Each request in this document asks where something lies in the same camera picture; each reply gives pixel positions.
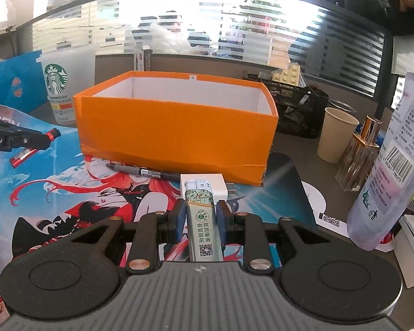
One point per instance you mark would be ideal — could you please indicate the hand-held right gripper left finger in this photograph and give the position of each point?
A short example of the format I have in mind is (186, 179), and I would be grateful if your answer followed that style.
(180, 221)

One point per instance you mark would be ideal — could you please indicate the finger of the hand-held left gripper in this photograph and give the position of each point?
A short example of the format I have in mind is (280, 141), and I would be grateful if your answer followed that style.
(3, 124)
(26, 140)

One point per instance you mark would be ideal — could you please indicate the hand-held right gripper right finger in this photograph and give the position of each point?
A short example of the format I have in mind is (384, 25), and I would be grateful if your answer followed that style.
(222, 221)

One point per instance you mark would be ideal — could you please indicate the green white lighter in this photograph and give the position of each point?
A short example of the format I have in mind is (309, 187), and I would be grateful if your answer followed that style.
(202, 224)

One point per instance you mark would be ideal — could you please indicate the orange cardboard box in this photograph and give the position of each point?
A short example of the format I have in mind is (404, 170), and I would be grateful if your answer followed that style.
(176, 134)

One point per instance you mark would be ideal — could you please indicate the white charger adapter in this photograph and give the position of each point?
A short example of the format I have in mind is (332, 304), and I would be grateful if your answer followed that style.
(224, 182)

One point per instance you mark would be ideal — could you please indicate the blue cardboard box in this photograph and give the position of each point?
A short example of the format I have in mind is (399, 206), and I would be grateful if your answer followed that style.
(10, 82)

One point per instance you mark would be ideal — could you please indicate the translucent plastic cup green logo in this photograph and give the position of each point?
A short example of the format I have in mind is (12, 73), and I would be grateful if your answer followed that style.
(60, 89)

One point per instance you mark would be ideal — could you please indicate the printed desk mat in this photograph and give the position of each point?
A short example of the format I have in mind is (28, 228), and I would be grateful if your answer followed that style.
(72, 196)

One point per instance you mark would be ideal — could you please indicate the white round card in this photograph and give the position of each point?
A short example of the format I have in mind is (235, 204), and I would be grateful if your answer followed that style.
(317, 200)

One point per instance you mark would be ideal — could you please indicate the black mesh desk organizer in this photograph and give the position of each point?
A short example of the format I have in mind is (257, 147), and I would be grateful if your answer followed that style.
(296, 117)

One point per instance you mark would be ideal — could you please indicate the white pen box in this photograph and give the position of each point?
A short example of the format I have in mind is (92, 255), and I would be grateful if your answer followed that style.
(143, 58)

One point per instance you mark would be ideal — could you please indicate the brown paper cup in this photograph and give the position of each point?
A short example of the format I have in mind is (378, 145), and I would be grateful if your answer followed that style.
(336, 134)

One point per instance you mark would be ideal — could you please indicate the perfume bottle gold cap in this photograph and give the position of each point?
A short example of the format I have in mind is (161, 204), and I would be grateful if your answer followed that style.
(358, 162)

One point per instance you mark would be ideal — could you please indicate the yellow toy brick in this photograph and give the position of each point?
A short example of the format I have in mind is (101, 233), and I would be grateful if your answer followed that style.
(288, 75)

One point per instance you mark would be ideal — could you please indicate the round metal tin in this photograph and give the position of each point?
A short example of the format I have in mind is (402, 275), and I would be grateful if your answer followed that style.
(343, 105)

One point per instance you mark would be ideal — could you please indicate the barcoded plastic pouch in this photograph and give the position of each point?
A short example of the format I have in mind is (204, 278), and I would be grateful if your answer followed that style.
(390, 179)

